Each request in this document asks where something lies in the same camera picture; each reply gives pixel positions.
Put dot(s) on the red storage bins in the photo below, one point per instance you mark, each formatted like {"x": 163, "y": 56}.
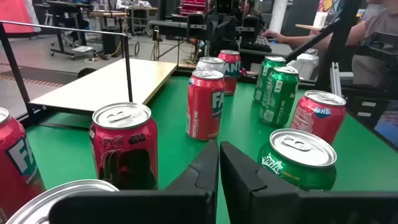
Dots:
{"x": 192, "y": 6}

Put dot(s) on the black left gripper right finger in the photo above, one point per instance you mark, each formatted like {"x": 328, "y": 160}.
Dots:
{"x": 264, "y": 202}

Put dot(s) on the green table mat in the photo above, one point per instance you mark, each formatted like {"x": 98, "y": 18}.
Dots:
{"x": 357, "y": 161}

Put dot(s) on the aluminium bracket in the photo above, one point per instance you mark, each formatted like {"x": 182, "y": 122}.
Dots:
{"x": 335, "y": 81}

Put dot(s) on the white paper sheet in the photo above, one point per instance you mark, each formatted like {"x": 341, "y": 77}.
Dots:
{"x": 82, "y": 48}

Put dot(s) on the person's hand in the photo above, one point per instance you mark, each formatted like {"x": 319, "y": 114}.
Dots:
{"x": 273, "y": 36}

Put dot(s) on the wooden workbench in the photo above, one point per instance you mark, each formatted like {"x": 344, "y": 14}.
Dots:
{"x": 107, "y": 14}

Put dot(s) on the black rolling stand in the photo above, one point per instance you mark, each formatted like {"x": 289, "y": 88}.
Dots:
{"x": 66, "y": 6}

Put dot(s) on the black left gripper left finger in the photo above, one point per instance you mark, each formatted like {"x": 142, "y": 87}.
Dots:
{"x": 186, "y": 205}

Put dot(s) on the wooden shelf with black frame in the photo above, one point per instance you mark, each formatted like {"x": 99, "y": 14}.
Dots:
{"x": 109, "y": 84}

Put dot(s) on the red Coca-Cola Star Wars can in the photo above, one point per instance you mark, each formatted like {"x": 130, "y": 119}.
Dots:
{"x": 124, "y": 140}

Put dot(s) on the white draped box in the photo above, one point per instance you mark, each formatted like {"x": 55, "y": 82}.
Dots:
{"x": 306, "y": 65}

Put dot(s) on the red cloth panel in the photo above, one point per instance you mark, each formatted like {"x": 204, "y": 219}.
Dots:
{"x": 15, "y": 15}

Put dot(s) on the black drawer unit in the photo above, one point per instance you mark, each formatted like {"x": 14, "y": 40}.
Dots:
{"x": 354, "y": 109}

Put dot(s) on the silver can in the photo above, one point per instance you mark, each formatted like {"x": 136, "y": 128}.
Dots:
{"x": 211, "y": 63}

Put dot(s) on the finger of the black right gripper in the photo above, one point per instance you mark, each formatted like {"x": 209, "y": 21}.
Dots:
{"x": 217, "y": 31}
{"x": 230, "y": 31}

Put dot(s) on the grey desk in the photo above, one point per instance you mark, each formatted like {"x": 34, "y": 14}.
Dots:
{"x": 281, "y": 49}

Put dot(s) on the person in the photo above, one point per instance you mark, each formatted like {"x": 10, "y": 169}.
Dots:
{"x": 253, "y": 9}
{"x": 379, "y": 31}

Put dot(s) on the black backlit keyboard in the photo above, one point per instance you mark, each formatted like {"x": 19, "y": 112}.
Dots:
{"x": 258, "y": 45}

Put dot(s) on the black orange-striped floor mat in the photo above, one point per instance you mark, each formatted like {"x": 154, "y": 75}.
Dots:
{"x": 37, "y": 74}

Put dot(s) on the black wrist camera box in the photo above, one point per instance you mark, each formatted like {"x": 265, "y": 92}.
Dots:
{"x": 224, "y": 7}

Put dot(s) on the white pillar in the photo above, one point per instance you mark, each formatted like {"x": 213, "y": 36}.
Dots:
{"x": 278, "y": 15}

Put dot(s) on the black computer tower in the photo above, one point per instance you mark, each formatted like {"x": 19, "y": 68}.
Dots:
{"x": 111, "y": 42}

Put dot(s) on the green Sprite can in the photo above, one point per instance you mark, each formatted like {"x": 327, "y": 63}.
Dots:
{"x": 298, "y": 149}
{"x": 264, "y": 77}
{"x": 278, "y": 99}

